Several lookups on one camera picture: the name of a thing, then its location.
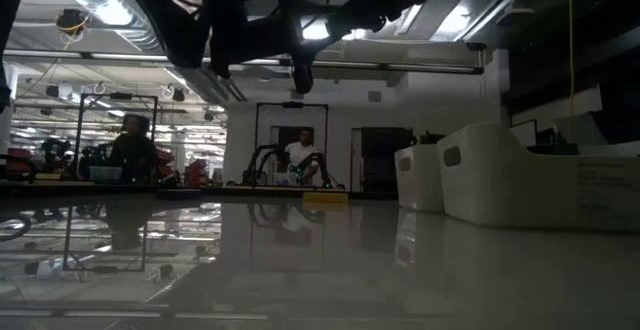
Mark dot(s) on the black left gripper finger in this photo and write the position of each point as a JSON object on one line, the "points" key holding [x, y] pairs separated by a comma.
{"points": [[302, 80]]}

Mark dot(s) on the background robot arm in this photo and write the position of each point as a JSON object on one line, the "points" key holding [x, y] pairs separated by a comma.
{"points": [[255, 162], [325, 170]]}

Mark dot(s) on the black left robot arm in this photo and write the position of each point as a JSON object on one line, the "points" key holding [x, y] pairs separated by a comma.
{"points": [[165, 20]]}

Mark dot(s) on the person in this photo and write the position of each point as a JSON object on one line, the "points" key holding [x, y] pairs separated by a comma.
{"points": [[302, 152], [132, 155]]}

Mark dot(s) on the yellow long block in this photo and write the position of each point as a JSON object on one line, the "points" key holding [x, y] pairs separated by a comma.
{"points": [[325, 198]]}

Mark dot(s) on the white plastic bin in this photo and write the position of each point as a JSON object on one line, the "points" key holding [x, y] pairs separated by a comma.
{"points": [[500, 185], [420, 180]]}

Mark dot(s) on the white container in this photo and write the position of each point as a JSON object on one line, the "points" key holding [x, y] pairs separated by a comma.
{"points": [[105, 173]]}

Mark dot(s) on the black frame station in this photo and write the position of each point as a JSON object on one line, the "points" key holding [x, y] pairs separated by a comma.
{"points": [[292, 104], [120, 96]]}

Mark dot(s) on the horizontal metal rail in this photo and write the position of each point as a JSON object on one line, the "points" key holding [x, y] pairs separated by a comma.
{"points": [[425, 68]]}

